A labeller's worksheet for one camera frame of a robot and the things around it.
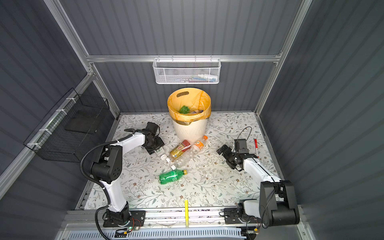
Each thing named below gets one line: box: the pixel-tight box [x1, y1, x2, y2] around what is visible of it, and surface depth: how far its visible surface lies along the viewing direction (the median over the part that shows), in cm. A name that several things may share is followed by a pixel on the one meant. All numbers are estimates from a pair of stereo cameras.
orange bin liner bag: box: [167, 88, 212, 124], surface depth 98 cm
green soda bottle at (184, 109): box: [180, 105, 190, 114], surface depth 104 cm
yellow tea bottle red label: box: [170, 139, 192, 159], surface depth 95 cm
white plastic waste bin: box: [172, 119, 208, 145], surface depth 94 cm
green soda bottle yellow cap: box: [158, 169, 188, 185], surface depth 85 cm
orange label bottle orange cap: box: [194, 135, 209, 150], surface depth 98 cm
